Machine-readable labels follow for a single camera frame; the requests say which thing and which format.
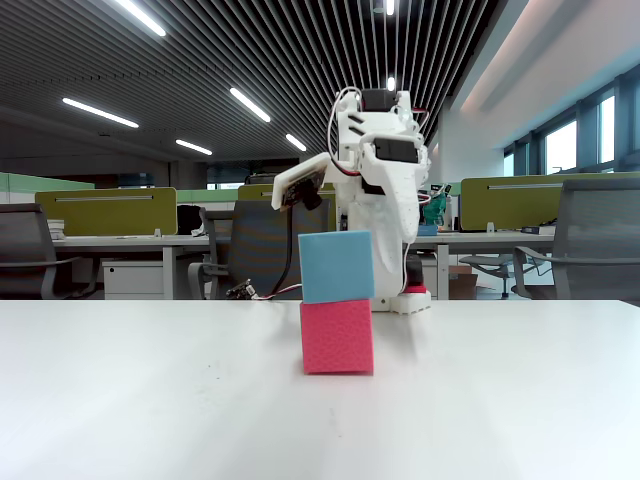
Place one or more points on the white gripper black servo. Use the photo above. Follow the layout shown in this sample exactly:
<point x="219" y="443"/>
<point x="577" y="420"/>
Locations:
<point x="397" y="186"/>

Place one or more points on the blue foam cube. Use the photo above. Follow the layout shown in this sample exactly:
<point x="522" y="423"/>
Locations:
<point x="335" y="267"/>

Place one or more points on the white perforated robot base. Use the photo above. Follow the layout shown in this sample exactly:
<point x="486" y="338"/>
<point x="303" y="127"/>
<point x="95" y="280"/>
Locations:
<point x="410" y="304"/>

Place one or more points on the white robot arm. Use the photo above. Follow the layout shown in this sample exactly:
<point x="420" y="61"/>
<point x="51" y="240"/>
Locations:
<point x="378" y="100"/>

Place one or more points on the red foam cube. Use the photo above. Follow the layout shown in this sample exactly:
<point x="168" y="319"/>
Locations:
<point x="337" y="337"/>

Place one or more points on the stack of books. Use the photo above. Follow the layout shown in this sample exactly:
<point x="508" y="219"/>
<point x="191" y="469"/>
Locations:
<point x="56" y="229"/>

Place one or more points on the blue box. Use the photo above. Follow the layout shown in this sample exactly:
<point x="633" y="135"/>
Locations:
<point x="429" y="231"/>

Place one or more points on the green plastic object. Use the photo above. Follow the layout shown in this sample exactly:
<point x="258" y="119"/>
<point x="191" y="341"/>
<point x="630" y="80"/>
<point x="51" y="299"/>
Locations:
<point x="436" y="210"/>

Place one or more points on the black red table clamp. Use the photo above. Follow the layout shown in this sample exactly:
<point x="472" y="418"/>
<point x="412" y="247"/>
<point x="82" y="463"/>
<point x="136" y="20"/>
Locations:
<point x="415" y="289"/>

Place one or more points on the white office desk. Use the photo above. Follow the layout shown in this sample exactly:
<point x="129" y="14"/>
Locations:
<point x="475" y="239"/>
<point x="130" y="241"/>

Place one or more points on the brown cardboard box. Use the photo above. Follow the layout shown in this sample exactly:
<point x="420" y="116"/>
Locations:
<point x="462" y="285"/>

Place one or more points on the white linear ceiling light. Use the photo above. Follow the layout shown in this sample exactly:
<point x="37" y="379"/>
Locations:
<point x="390" y="83"/>
<point x="193" y="147"/>
<point x="296" y="142"/>
<point x="389" y="6"/>
<point x="142" y="20"/>
<point x="100" y="113"/>
<point x="250" y="105"/>

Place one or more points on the light grey office chair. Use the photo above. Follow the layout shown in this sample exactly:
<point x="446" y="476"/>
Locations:
<point x="487" y="262"/>

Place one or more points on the olive green desk divider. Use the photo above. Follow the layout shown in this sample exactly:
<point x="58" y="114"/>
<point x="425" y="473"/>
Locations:
<point x="510" y="205"/>
<point x="100" y="215"/>
<point x="255" y="192"/>

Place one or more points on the grey mesh office chair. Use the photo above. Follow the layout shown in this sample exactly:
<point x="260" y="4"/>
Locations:
<point x="255" y="240"/>
<point x="595" y="225"/>

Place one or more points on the black object on divider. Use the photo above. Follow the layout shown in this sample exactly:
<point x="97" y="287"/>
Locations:
<point x="257" y="179"/>

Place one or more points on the office window pane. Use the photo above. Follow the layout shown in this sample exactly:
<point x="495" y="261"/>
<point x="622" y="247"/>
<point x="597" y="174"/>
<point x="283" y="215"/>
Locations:
<point x="606" y="130"/>
<point x="561" y="147"/>
<point x="508" y="164"/>

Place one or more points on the dark flat book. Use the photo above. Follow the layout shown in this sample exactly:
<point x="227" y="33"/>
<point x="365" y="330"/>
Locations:
<point x="535" y="230"/>

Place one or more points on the small black circuit board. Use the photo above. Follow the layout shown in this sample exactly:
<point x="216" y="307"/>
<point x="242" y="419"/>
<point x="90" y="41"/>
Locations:
<point x="240" y="291"/>

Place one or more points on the black bag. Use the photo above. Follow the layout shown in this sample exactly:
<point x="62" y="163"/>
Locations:
<point x="187" y="220"/>

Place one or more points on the white drawer cabinet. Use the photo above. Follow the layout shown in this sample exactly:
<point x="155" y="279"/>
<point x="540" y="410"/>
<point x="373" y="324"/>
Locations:
<point x="132" y="282"/>

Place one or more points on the dark office chair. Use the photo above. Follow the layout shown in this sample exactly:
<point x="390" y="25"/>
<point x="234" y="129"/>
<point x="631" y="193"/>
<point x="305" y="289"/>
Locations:
<point x="20" y="250"/>

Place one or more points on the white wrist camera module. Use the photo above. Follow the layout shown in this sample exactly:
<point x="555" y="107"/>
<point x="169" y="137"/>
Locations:
<point x="300" y="185"/>

